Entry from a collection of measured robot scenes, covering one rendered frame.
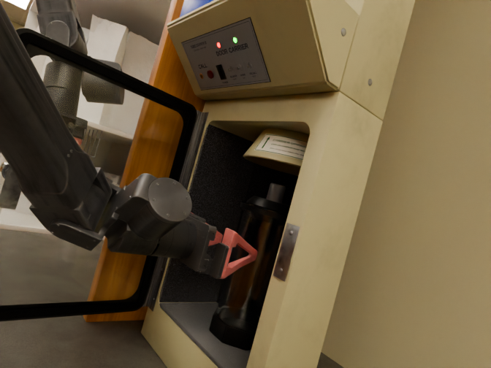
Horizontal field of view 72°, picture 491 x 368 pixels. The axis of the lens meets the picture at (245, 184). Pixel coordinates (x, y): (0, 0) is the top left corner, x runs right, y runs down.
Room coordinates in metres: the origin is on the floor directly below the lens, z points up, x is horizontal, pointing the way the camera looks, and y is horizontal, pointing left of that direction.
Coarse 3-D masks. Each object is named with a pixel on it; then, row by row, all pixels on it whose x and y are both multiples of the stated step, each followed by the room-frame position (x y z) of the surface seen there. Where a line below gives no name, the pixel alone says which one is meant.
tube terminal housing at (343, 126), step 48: (384, 0) 0.44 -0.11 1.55; (384, 48) 0.46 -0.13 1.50; (288, 96) 0.48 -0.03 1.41; (336, 96) 0.42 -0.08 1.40; (384, 96) 0.48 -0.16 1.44; (336, 144) 0.43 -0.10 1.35; (336, 192) 0.44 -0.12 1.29; (336, 240) 0.46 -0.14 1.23; (288, 288) 0.42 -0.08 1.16; (336, 288) 0.48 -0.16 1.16; (144, 336) 0.65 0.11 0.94; (288, 336) 0.43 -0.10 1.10
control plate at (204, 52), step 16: (208, 32) 0.51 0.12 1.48; (224, 32) 0.48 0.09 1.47; (240, 32) 0.46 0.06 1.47; (192, 48) 0.56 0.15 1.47; (208, 48) 0.53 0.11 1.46; (224, 48) 0.50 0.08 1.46; (240, 48) 0.48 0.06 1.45; (256, 48) 0.45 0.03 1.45; (192, 64) 0.59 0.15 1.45; (208, 64) 0.56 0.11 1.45; (224, 64) 0.52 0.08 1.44; (240, 64) 0.50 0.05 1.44; (256, 64) 0.47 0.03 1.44; (208, 80) 0.58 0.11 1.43; (224, 80) 0.55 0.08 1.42; (240, 80) 0.52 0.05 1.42; (256, 80) 0.49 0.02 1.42
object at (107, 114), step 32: (64, 64) 0.47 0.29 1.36; (64, 96) 0.48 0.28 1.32; (96, 96) 0.51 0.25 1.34; (128, 96) 0.55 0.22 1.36; (96, 128) 0.52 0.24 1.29; (128, 128) 0.56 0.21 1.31; (160, 128) 0.60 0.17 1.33; (0, 160) 0.45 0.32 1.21; (96, 160) 0.53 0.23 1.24; (128, 160) 0.57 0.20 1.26; (160, 160) 0.61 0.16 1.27; (0, 192) 0.45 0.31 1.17; (0, 224) 0.46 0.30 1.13; (32, 224) 0.49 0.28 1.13; (0, 256) 0.47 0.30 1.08; (32, 256) 0.49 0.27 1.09; (64, 256) 0.53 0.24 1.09; (96, 256) 0.56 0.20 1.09; (128, 256) 0.60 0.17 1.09; (0, 288) 0.47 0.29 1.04; (32, 288) 0.50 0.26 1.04; (64, 288) 0.54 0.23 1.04; (96, 288) 0.57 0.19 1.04; (128, 288) 0.61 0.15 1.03
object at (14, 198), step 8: (8, 168) 0.44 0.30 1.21; (8, 176) 0.44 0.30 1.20; (8, 184) 0.44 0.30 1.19; (16, 184) 0.45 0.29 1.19; (8, 192) 0.45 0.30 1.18; (16, 192) 0.45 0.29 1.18; (0, 200) 0.44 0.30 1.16; (8, 200) 0.45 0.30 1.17; (16, 200) 0.45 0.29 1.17; (8, 208) 0.45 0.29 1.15
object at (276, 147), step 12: (264, 132) 0.56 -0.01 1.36; (276, 132) 0.54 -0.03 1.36; (288, 132) 0.53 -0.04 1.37; (252, 144) 0.58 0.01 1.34; (264, 144) 0.53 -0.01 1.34; (276, 144) 0.52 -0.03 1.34; (288, 144) 0.51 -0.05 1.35; (300, 144) 0.51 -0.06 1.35; (252, 156) 0.54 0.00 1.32; (264, 156) 0.52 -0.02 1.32; (276, 156) 0.51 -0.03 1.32; (288, 156) 0.50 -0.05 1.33; (300, 156) 0.50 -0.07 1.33; (276, 168) 0.67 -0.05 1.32; (288, 168) 0.67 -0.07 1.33
